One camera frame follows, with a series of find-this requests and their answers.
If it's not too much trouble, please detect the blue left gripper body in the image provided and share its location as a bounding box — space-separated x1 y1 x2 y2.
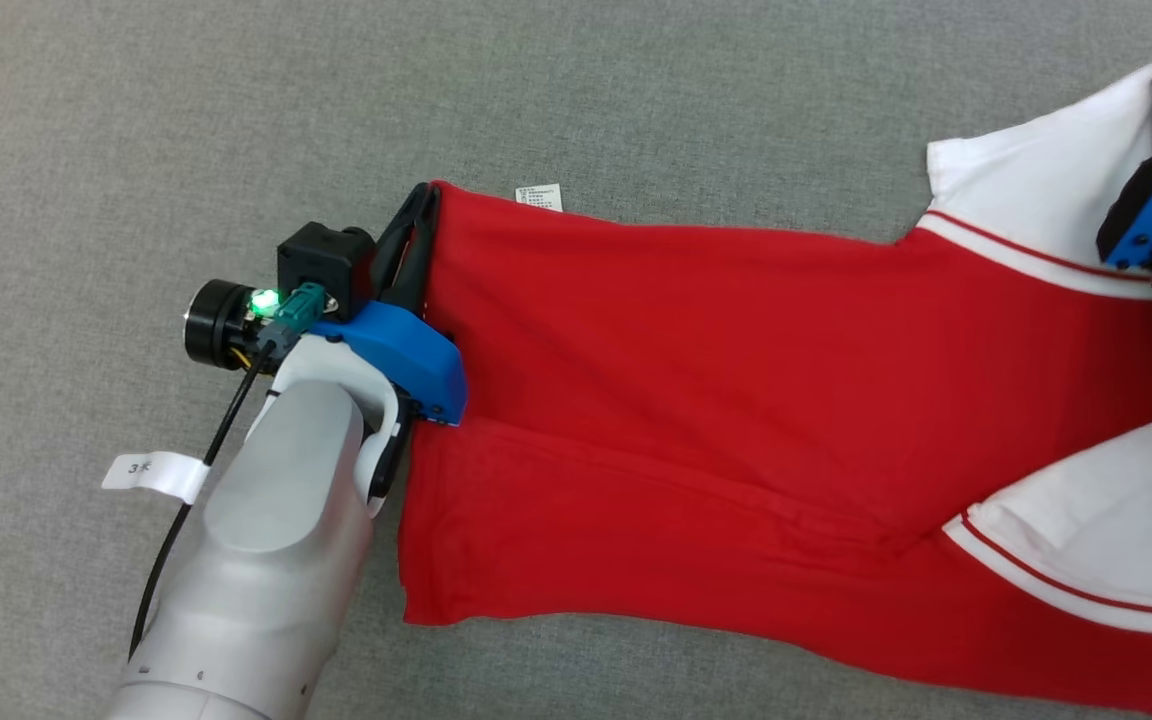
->
183 279 468 427

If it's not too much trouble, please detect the red and white shirt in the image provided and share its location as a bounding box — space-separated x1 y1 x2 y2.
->
397 52 1152 720

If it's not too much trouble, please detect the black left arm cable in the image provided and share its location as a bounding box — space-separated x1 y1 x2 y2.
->
128 283 328 662

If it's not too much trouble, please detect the white left cable tag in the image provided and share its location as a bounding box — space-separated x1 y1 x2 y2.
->
101 451 210 505

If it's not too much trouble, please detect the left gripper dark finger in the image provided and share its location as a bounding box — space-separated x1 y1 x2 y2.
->
397 181 442 312
372 183 426 302

